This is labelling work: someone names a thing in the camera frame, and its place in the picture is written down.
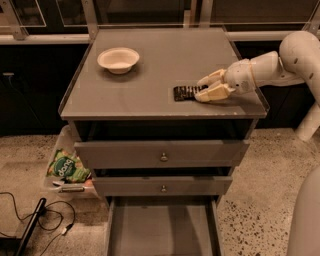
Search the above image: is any white post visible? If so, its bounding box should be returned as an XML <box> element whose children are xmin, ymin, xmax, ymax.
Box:
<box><xmin>295</xmin><ymin>103</ymin><xmax>320</xmax><ymax>141</ymax></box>

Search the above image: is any grey middle drawer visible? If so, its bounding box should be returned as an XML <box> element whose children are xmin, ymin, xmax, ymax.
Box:
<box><xmin>93</xmin><ymin>176</ymin><xmax>232</xmax><ymax>196</ymax></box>

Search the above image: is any metal railing frame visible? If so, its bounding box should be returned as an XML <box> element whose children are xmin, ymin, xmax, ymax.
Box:
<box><xmin>0</xmin><ymin>0</ymin><xmax>320</xmax><ymax>44</ymax></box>

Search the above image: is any grey top drawer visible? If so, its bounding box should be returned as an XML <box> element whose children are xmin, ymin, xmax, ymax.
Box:
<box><xmin>74</xmin><ymin>140</ymin><xmax>249</xmax><ymax>169</ymax></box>

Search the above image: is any grey drawer cabinet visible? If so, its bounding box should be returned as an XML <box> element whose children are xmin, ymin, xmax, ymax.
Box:
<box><xmin>58</xmin><ymin>27</ymin><xmax>270</xmax><ymax>208</ymax></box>

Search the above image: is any grey drawer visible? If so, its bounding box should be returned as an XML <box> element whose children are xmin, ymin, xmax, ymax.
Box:
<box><xmin>74</xmin><ymin>140</ymin><xmax>249</xmax><ymax>169</ymax></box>
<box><xmin>93</xmin><ymin>176</ymin><xmax>232</xmax><ymax>196</ymax></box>
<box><xmin>104</xmin><ymin>196</ymin><xmax>224</xmax><ymax>256</ymax></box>

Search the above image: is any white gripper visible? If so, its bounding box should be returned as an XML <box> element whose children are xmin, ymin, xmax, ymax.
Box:
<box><xmin>195</xmin><ymin>59</ymin><xmax>256</xmax><ymax>102</ymax></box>

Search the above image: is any black stand leg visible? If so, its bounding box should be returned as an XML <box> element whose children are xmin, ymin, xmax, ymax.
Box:
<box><xmin>14</xmin><ymin>198</ymin><xmax>46</xmax><ymax>256</ymax></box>

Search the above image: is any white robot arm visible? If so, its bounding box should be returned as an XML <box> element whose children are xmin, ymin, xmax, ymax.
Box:
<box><xmin>195</xmin><ymin>31</ymin><xmax>320</xmax><ymax>256</ymax></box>

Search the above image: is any black rxbar chocolate bar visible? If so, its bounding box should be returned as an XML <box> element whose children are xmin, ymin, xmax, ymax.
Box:
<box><xmin>173</xmin><ymin>85</ymin><xmax>207</xmax><ymax>102</ymax></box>

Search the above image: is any clear plastic storage bin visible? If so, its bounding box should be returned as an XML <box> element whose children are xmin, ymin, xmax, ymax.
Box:
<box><xmin>42</xmin><ymin>125</ymin><xmax>98</xmax><ymax>200</ymax></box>

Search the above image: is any green snack bag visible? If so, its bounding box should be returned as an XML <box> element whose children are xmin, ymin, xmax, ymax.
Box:
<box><xmin>47</xmin><ymin>149</ymin><xmax>90</xmax><ymax>183</ymax></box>

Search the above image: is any white paper bowl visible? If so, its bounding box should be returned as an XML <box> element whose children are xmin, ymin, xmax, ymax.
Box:
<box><xmin>97</xmin><ymin>47</ymin><xmax>140</xmax><ymax>74</ymax></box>

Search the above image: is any grey bottom drawer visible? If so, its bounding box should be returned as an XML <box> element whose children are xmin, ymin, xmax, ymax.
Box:
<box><xmin>104</xmin><ymin>196</ymin><xmax>224</xmax><ymax>256</ymax></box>

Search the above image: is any black cable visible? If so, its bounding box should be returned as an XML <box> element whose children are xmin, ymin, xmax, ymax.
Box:
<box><xmin>0</xmin><ymin>191</ymin><xmax>77</xmax><ymax>256</ymax></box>

